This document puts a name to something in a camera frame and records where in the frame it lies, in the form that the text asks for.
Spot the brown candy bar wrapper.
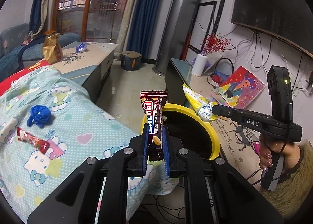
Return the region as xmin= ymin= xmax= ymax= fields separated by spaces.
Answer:
xmin=140 ymin=90 xmax=168 ymax=161

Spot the yellow white wrapper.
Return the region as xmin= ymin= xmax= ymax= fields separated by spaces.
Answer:
xmin=183 ymin=84 xmax=218 ymax=122

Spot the yellow rim trash bin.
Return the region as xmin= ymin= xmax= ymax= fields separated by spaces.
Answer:
xmin=140 ymin=103 xmax=221 ymax=161

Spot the right hand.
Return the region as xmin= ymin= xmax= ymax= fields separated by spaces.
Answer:
xmin=258 ymin=133 xmax=301 ymax=172

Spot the colourful painting canvas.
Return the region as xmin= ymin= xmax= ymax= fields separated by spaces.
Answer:
xmin=218 ymin=66 xmax=266 ymax=110

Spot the tv console cabinet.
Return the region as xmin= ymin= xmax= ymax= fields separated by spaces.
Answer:
xmin=165 ymin=58 xmax=224 ymax=108

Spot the white paper roll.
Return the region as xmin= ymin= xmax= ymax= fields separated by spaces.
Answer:
xmin=192 ymin=54 xmax=207 ymax=77

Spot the dark storage stool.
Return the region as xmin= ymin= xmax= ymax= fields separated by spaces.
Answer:
xmin=120 ymin=51 xmax=142 ymax=71

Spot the hello kitty blanket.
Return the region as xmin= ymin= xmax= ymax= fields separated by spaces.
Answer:
xmin=0 ymin=59 xmax=181 ymax=223

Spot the beige coffee table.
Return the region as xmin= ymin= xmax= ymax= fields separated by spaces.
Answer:
xmin=52 ymin=41 xmax=118 ymax=103

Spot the red strawberry wrapper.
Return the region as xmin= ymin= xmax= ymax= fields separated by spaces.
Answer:
xmin=17 ymin=127 xmax=50 ymax=154

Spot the blue crumpled bag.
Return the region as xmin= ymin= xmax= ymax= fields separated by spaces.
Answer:
xmin=27 ymin=105 xmax=51 ymax=128

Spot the red berry branch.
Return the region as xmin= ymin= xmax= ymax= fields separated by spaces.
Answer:
xmin=201 ymin=34 xmax=231 ymax=56

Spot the right blue curtain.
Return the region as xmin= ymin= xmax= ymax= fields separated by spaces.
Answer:
xmin=126 ymin=0 xmax=160 ymax=59

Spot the blue curtain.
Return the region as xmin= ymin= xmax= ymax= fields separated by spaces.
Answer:
xmin=29 ymin=0 xmax=42 ymax=34
xmin=126 ymin=0 xmax=160 ymax=59

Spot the blue white wrapper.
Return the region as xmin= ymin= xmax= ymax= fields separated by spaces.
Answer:
xmin=75 ymin=43 xmax=87 ymax=54

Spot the grey tower air conditioner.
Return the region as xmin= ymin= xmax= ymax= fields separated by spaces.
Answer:
xmin=152 ymin=0 xmax=198 ymax=76

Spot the gold paper bag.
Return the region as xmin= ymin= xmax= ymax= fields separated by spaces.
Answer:
xmin=42 ymin=33 xmax=63 ymax=64

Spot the wooden glass sliding door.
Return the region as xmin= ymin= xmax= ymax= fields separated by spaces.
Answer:
xmin=51 ymin=0 xmax=127 ymax=43

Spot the blue sectional sofa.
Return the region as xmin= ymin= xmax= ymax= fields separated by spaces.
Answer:
xmin=0 ymin=23 xmax=81 ymax=83

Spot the left blue curtain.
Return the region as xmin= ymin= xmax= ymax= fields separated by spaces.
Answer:
xmin=29 ymin=0 xmax=42 ymax=34

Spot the black wall television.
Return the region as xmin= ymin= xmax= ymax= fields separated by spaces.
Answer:
xmin=231 ymin=0 xmax=312 ymax=57

